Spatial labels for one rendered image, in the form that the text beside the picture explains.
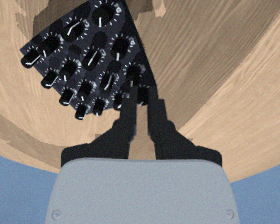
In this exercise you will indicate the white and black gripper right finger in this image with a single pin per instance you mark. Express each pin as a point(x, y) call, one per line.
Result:
point(174, 146)

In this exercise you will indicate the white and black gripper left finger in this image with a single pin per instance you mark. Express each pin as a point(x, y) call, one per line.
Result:
point(112, 143)

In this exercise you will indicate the black knob box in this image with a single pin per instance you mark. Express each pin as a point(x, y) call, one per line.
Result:
point(84, 45)

